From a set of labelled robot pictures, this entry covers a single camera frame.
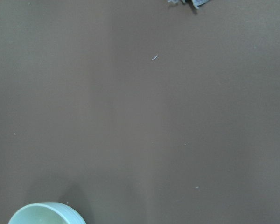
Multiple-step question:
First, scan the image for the light green bowl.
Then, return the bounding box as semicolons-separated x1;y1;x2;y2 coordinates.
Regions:
8;202;86;224

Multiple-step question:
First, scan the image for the grey folded cloth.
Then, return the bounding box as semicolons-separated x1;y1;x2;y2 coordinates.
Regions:
167;0;210;9

